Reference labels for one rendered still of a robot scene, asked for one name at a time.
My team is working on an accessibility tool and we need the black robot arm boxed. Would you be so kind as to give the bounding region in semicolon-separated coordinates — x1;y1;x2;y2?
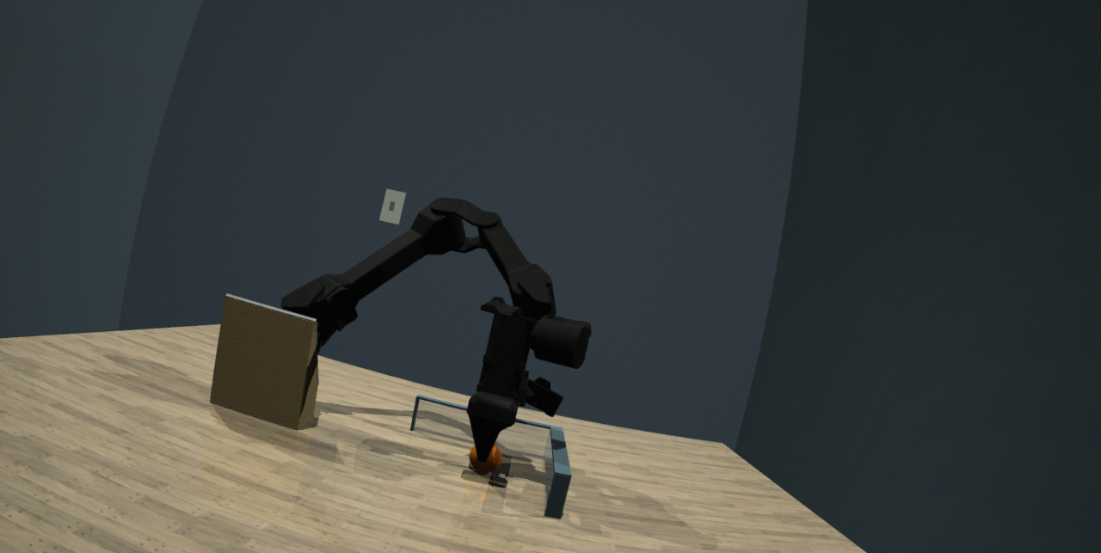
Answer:
281;198;591;418

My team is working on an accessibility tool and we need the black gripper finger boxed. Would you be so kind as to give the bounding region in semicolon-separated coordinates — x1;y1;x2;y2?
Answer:
469;414;513;463

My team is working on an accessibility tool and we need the orange-brown ball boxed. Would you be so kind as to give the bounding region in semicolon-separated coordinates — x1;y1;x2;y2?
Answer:
488;445;502;473

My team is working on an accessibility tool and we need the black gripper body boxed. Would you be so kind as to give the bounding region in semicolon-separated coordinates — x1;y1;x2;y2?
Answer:
467;347;527;424

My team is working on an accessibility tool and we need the translucent orange ball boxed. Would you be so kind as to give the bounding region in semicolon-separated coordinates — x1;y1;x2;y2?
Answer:
469;446;495;473

